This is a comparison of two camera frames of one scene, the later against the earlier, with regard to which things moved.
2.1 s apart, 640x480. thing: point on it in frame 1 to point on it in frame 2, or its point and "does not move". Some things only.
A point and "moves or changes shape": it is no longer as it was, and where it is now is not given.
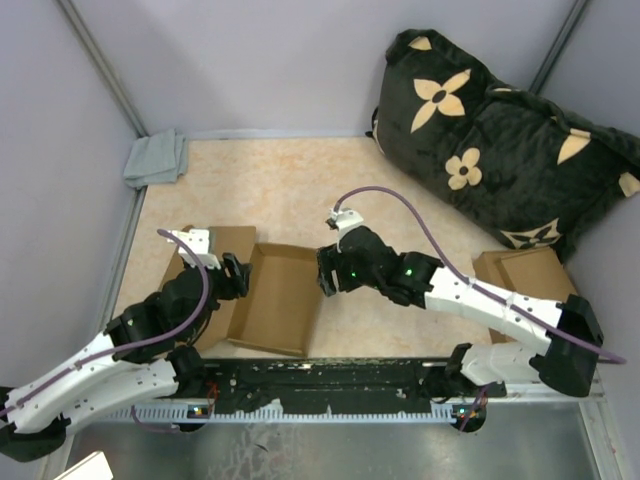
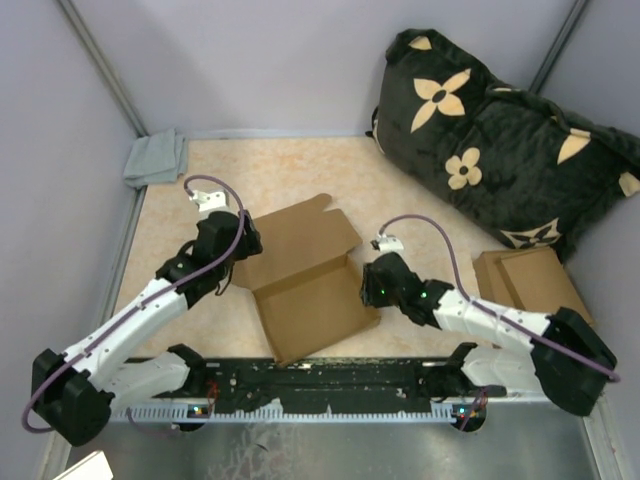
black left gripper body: [220, 274] to [250, 247]
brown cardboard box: [282, 309] moves or changes shape
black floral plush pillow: [531, 172] does not move
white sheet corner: [95, 467] does not move
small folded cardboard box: [536, 272] does not move
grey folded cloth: [157, 159] does not move
